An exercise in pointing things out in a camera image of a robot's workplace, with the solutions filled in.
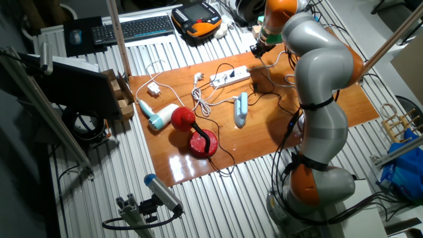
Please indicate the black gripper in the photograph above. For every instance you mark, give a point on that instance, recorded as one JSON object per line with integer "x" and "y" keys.
{"x": 264, "y": 48}

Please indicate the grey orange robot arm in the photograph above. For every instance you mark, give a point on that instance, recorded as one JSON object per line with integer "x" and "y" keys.
{"x": 324, "y": 79}

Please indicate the white power strip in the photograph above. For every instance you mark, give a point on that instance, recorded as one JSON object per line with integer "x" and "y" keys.
{"x": 239, "y": 74}

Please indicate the white square plug adapter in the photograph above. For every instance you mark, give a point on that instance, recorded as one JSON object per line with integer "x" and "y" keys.
{"x": 153, "y": 88}

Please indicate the small wooden cube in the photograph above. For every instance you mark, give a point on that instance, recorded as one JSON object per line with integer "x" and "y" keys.
{"x": 256, "y": 32}

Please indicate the small teal object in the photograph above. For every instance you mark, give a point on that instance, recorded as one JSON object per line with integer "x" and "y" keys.
{"x": 260, "y": 19}

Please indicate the white rounded lump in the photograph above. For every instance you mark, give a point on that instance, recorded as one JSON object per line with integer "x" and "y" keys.
{"x": 220, "y": 31}

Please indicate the black filament spool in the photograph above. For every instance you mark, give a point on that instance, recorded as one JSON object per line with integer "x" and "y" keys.
{"x": 249, "y": 10}

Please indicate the light blue travel iron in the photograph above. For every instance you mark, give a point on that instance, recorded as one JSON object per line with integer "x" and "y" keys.
{"x": 240, "y": 110}

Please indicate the black orange teach pendant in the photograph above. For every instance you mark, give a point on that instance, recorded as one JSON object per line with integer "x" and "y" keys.
{"x": 196, "y": 18}

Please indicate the orange wooden board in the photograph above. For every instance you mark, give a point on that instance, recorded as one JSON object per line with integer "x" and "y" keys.
{"x": 257, "y": 132}

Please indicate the red desk lamp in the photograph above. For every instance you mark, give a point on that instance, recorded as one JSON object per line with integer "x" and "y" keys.
{"x": 183, "y": 119}

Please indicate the white blue hair dryer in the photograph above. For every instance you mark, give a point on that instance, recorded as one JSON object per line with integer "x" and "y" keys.
{"x": 162, "y": 117}

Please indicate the black keyboard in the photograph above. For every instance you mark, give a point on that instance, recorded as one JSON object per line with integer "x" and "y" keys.
{"x": 132, "y": 29}

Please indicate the brown cardboard sheet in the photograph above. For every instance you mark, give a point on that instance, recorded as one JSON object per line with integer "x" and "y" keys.
{"x": 409, "y": 69}

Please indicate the black office chair base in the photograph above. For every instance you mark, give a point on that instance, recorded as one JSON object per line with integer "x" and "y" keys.
{"x": 409, "y": 20}

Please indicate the wooden peg rack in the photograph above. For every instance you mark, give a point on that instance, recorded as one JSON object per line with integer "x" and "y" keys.
{"x": 400, "y": 124}

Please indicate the black mouse pad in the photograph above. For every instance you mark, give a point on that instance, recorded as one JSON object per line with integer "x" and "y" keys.
{"x": 79, "y": 49}

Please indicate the black monitor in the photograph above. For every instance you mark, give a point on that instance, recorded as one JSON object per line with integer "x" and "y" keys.
{"x": 79, "y": 89}

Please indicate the grey computer mouse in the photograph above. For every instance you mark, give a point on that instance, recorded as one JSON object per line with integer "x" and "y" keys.
{"x": 75, "y": 37}

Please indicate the blue plastic bag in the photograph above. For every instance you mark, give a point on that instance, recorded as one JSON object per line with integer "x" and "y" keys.
{"x": 406, "y": 172}

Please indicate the short aluminium profile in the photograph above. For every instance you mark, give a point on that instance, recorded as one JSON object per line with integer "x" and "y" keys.
{"x": 132, "y": 215}

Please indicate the grey cylindrical webcam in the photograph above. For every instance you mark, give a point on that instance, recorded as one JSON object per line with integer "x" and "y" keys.
{"x": 46, "y": 57}

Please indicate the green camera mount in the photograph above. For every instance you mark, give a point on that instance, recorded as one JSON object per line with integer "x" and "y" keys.
{"x": 274, "y": 39}

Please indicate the light wooden post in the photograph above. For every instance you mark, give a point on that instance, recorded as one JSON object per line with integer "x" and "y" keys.
{"x": 117, "y": 36}
{"x": 393, "y": 38}

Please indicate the grey camera with blue tip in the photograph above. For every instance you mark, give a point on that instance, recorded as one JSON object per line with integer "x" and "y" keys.
{"x": 162, "y": 191}

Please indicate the aluminium frame beam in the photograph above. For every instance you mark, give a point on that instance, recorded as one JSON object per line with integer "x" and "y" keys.
{"x": 400, "y": 150}
{"x": 43, "y": 109}

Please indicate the black camera bracket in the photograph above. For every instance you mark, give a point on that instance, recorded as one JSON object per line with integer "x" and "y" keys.
{"x": 148, "y": 208}

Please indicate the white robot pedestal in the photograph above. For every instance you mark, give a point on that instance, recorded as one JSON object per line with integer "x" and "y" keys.
{"x": 363, "y": 215}

